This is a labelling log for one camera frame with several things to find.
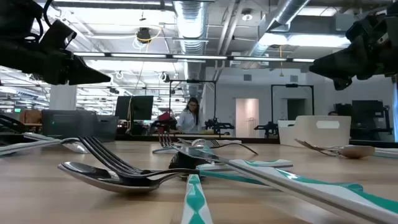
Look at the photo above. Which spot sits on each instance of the red object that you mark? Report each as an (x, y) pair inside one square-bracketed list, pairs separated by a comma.
[(164, 116)]

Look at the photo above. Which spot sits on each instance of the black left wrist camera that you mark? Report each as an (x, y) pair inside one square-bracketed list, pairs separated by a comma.
[(57, 34)]

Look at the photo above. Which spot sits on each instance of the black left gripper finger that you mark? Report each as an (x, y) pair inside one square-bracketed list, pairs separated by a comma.
[(84, 73)]

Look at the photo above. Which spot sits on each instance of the black background rig frame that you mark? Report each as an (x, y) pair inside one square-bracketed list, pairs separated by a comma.
[(292, 85), (192, 81)]

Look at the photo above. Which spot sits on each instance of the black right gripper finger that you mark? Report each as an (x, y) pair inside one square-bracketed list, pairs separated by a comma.
[(342, 62), (342, 84)]

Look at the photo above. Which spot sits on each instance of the bright ceiling light panel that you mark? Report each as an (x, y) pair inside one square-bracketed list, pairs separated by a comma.
[(304, 40)]

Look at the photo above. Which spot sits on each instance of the white door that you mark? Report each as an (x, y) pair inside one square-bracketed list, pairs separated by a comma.
[(247, 118)]

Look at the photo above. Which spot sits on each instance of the black ceiling device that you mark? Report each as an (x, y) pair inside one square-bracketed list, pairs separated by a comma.
[(144, 35)]

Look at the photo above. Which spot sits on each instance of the silver ventilation duct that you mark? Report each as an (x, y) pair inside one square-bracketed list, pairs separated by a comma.
[(280, 15), (191, 25)]

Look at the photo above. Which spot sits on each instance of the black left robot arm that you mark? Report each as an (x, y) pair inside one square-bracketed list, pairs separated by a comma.
[(18, 15)]

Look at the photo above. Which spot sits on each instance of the brown box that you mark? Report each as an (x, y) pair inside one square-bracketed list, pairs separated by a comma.
[(31, 116)]

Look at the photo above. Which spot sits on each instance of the person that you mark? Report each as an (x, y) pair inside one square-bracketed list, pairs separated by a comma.
[(189, 121), (333, 113)]

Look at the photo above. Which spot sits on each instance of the white pillar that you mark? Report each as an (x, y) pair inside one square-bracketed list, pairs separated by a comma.
[(62, 96)]

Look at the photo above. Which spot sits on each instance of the black background robot arm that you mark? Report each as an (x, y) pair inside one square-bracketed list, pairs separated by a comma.
[(217, 126), (168, 125), (267, 127)]

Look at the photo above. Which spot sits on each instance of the dark grey plastic bin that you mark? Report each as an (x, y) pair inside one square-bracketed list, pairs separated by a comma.
[(68, 124)]

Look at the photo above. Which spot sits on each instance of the black monitor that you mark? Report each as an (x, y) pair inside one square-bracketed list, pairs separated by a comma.
[(367, 112), (140, 107)]

